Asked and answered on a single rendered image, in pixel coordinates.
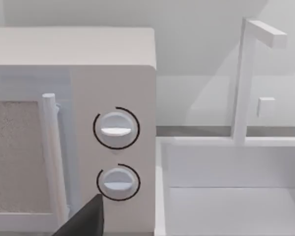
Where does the small white microwave knob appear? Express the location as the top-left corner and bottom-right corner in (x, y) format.
(101, 167), (136, 197)

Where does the tall white tap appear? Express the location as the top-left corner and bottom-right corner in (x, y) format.
(231, 16), (288, 146)

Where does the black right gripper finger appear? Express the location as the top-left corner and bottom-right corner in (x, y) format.
(51, 193), (106, 236)

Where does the pale microwave oven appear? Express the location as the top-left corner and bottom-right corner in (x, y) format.
(0, 27), (157, 236)

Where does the pale microwave door handle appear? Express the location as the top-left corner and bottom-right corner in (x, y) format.
(41, 92), (70, 223)

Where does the large white microwave knob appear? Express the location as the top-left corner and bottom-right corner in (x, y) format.
(98, 112), (135, 145)

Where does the white sink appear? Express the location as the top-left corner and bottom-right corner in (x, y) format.
(154, 135), (295, 236)

